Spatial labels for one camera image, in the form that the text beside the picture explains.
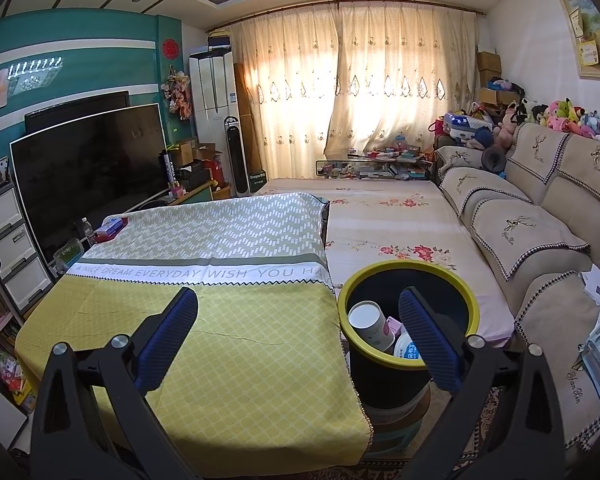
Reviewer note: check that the pile of stuffed toys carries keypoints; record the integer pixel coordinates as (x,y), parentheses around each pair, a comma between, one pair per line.
(560,115)

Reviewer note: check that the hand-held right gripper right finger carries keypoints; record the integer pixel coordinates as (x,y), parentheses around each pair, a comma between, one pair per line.
(430,340)

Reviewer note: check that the red fire extinguisher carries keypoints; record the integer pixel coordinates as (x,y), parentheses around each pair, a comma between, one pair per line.
(214,172)

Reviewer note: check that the white standing air conditioner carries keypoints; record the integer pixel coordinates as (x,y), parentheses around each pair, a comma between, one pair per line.
(210,95)

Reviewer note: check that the pink blue box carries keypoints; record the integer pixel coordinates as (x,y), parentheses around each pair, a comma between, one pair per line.
(111,231)

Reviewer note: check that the beige sofa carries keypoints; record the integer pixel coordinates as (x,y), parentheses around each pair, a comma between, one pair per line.
(570,200)

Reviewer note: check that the stack of cardboard boxes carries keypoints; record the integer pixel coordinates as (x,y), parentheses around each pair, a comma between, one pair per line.
(487,65)

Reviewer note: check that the yellow green patterned tablecloth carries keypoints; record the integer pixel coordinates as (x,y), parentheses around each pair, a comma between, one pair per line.
(230,350)

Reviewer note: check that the clear water bottle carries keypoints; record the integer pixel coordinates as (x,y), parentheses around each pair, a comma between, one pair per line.
(87,232)

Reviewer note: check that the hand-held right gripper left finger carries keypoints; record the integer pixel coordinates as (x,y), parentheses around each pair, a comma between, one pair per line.
(167,340)

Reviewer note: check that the white drawer cabinet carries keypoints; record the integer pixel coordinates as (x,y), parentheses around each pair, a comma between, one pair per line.
(10,255)

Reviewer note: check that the brown curtain rod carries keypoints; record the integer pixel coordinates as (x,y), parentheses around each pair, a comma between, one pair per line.
(345,4)

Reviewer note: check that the large curved black television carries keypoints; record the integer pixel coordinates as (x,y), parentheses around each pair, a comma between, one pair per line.
(90,180)

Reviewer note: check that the black bin with yellow rim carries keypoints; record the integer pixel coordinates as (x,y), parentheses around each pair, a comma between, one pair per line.
(455,305)

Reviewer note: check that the red round wall ornament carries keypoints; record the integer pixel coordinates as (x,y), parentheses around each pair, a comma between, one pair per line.
(170,48)

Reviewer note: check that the cluttered low glass shelf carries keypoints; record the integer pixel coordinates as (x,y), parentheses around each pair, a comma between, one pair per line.
(375,166)

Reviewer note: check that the white black tower fan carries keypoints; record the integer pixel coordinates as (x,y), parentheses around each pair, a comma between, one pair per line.
(235,160)

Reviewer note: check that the hanging flower decoration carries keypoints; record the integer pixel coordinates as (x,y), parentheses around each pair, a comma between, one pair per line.
(176,90)

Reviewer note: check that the white pink paper cup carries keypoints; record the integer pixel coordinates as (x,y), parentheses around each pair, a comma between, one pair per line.
(367,317)

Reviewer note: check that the open cardboard boxes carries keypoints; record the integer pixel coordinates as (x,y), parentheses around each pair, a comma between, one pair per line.
(192,152)

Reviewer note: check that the cream embroidered curtain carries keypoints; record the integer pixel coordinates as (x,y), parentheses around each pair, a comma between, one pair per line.
(285,95)
(405,75)

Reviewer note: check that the tall brown board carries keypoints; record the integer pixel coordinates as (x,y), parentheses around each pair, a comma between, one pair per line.
(247,115)

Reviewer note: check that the pink tissue pack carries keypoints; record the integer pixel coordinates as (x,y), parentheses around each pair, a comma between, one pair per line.
(394,330)

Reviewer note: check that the black tube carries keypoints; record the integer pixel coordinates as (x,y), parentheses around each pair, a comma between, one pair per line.
(167,172)

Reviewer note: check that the boxes atop air conditioner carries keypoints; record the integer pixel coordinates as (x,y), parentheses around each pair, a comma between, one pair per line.
(220,41)

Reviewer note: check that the cream floral sheet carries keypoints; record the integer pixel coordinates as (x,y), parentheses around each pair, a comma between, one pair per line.
(380,225)

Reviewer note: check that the framed wall picture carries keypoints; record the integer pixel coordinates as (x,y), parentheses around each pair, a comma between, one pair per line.
(595,35)

